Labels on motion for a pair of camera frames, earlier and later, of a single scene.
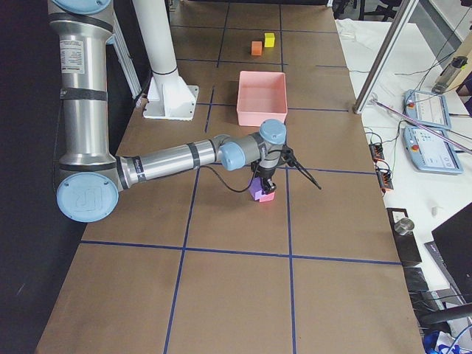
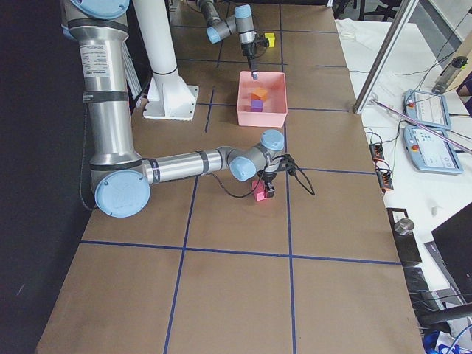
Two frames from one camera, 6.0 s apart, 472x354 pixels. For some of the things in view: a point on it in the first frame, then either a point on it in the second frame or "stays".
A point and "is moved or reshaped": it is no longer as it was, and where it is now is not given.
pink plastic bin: x=261 y=96 stays
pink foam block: x=267 y=198 is moved or reshaped
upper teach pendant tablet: x=428 y=108 stays
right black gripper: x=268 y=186 stays
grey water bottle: x=452 y=71 stays
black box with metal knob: x=403 y=226 stays
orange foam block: x=257 y=48 is moved or reshaped
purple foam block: x=256 y=187 to x=257 y=105
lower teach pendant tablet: x=429 y=151 stays
